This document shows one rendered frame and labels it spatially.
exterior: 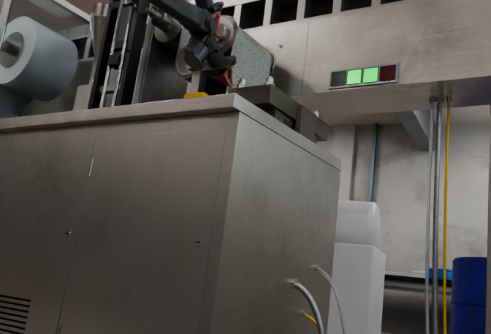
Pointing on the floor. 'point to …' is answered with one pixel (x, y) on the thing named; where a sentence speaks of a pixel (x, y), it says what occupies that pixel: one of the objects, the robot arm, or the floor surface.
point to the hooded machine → (357, 270)
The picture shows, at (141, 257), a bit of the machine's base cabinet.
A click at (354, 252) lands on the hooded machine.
